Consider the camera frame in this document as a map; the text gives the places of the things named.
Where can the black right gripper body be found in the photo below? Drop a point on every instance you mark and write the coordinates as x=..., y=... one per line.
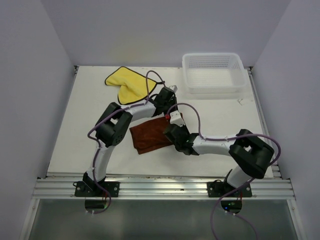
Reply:
x=183, y=128

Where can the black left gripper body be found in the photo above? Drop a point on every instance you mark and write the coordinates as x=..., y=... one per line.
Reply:
x=167, y=105

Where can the brown microfiber towel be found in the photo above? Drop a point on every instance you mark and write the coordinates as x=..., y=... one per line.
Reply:
x=149, y=136

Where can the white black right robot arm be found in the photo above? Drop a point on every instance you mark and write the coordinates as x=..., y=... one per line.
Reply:
x=252, y=154

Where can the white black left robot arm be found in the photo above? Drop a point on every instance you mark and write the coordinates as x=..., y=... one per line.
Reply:
x=111, y=129

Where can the yellow microfiber towel black trim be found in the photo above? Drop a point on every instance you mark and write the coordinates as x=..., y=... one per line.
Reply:
x=133, y=86

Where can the white perforated plastic basket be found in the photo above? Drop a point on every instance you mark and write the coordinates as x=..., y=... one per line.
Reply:
x=214, y=73

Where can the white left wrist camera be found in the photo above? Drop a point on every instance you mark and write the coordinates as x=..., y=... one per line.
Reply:
x=173, y=88

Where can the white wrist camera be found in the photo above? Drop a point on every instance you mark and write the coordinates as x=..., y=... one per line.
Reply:
x=173, y=88
x=175, y=118

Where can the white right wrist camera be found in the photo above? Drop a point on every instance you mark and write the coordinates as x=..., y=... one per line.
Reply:
x=175, y=118

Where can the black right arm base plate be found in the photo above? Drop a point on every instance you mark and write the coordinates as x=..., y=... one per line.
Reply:
x=217, y=188

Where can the aluminium right side rail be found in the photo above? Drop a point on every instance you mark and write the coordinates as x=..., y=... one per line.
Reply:
x=274, y=167

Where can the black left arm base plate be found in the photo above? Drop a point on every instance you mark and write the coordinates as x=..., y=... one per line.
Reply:
x=110, y=188

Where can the aluminium table edge rail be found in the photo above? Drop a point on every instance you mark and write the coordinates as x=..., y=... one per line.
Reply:
x=161, y=188

